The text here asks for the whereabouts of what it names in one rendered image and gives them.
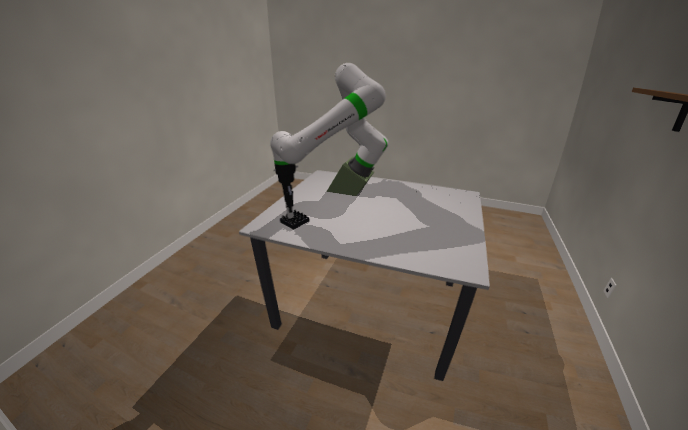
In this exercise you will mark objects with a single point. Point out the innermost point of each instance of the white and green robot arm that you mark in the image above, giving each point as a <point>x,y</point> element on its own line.
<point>363,97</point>

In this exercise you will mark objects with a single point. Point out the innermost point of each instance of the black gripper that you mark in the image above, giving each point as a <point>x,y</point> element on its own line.
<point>286,184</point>

